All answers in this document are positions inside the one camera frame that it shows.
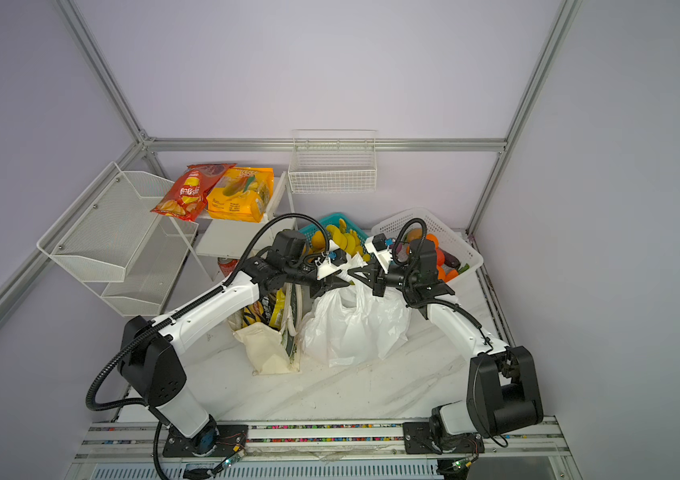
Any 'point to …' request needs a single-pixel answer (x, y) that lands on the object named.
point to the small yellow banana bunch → (347, 241)
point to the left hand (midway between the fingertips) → (344, 279)
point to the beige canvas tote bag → (273, 350)
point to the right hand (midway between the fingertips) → (351, 271)
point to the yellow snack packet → (276, 318)
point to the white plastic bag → (348, 324)
